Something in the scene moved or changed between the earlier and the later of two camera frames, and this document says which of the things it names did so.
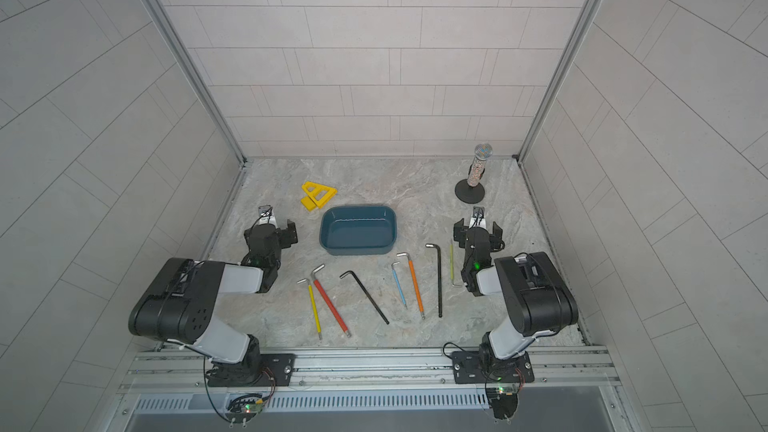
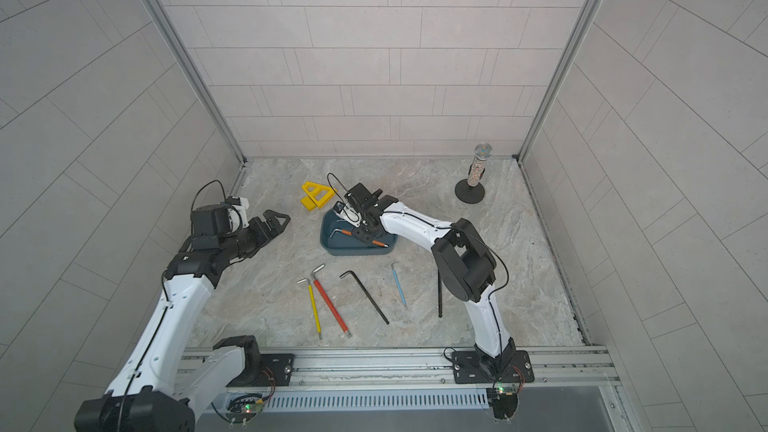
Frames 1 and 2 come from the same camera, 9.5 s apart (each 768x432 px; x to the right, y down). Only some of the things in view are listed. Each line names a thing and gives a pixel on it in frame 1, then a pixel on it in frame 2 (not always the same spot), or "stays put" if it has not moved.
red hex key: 327,302 stays put
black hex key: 365,293 stays put
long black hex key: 431,245 stays put
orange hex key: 414,281 to 349,233
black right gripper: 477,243 to 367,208
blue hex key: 397,282 stays put
